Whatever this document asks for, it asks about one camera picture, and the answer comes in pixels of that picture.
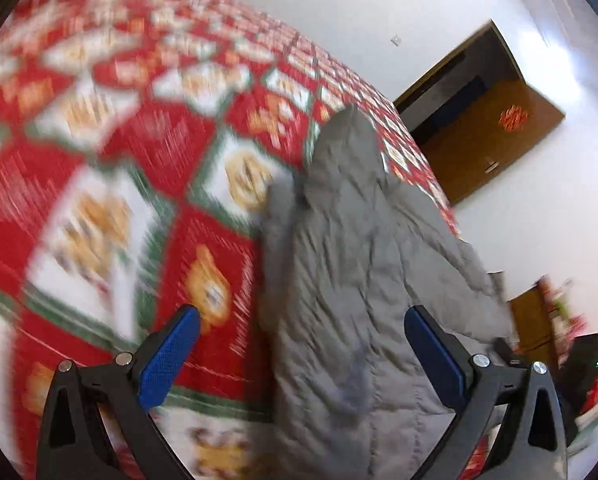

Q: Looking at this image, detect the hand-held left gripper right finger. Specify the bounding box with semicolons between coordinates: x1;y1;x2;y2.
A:
404;304;570;480

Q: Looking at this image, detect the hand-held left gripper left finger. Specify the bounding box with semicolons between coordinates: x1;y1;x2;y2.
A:
36;304;202;480

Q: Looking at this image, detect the grey puffer jacket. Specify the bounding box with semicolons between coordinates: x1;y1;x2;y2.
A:
259;105;518;480

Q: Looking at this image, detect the brown wooden cabinet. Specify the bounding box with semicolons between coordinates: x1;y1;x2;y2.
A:
507;280;560;361

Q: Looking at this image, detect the red bear print bedspread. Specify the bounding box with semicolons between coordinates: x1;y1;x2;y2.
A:
0;0;504;480

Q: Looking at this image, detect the brown wooden door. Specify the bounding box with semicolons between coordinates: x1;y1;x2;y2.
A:
419;77;566;206

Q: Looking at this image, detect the red paper door decoration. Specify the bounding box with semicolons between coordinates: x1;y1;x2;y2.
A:
499;105;530;132

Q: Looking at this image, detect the dark wooden door frame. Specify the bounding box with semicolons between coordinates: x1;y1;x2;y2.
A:
393;19;526;147

